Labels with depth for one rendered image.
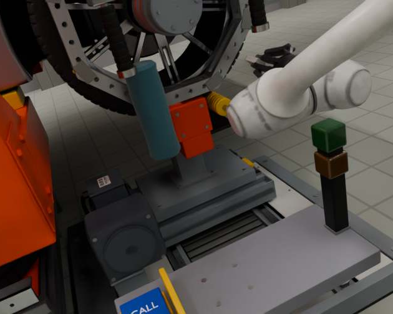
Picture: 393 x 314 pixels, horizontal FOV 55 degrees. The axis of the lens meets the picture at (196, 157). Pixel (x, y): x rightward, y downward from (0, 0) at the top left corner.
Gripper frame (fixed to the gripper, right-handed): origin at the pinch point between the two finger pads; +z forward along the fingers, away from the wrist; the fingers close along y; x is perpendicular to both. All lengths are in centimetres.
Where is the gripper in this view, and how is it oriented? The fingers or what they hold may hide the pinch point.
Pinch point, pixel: (254, 61)
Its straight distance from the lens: 113.6
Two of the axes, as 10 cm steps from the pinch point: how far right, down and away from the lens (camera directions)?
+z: -3.6, -3.5, 8.6
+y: 4.7, -8.7, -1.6
